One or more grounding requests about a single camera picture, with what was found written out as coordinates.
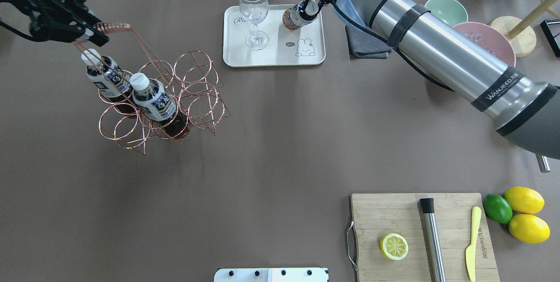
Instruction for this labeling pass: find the yellow plastic knife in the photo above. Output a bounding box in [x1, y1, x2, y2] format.
[465, 206, 482, 282]

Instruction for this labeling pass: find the pink bowl with ice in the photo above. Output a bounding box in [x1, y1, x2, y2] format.
[453, 22, 517, 67]

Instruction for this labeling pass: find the yellow lemon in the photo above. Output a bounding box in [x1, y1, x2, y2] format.
[508, 214, 550, 244]
[503, 186, 545, 214]

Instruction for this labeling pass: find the green bowl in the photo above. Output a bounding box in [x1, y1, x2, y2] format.
[424, 0, 469, 27]

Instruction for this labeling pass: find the steel muddler black tip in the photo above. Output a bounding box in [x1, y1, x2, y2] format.
[419, 197, 447, 282]

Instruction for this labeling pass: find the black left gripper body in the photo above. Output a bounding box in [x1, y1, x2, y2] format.
[1, 0, 109, 46]

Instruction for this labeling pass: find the cream serving tray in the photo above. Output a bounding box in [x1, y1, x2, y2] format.
[223, 5, 326, 68]

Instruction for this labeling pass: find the grey folded cloth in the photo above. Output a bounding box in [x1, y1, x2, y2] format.
[345, 26, 392, 59]

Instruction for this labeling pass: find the copper wire bottle basket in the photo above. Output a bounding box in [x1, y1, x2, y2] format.
[74, 23, 231, 154]

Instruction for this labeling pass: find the half lemon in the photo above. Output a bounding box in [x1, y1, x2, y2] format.
[380, 233, 409, 261]

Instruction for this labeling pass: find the bamboo cutting board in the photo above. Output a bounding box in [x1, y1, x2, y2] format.
[350, 193, 483, 282]

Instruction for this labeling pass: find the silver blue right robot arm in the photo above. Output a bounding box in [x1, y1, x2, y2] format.
[327, 0, 560, 159]

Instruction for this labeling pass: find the clear wine glass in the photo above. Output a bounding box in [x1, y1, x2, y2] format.
[239, 0, 269, 50]

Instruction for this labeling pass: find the tea bottle back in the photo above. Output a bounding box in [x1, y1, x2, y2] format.
[81, 49, 136, 115]

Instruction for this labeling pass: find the wooden mug tree stand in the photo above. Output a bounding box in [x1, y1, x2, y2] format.
[489, 0, 560, 58]

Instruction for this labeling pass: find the tea bottle front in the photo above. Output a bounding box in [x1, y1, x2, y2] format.
[282, 0, 319, 31]

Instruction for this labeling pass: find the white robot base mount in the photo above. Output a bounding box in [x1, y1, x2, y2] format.
[213, 267, 329, 282]

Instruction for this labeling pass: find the tea bottle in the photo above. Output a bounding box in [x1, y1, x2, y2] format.
[81, 49, 136, 115]
[282, 0, 319, 31]
[129, 72, 189, 140]

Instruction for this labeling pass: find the green lime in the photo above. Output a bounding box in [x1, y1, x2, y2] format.
[483, 194, 513, 225]

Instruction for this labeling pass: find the tea bottle middle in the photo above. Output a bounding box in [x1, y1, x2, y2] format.
[129, 72, 189, 140]

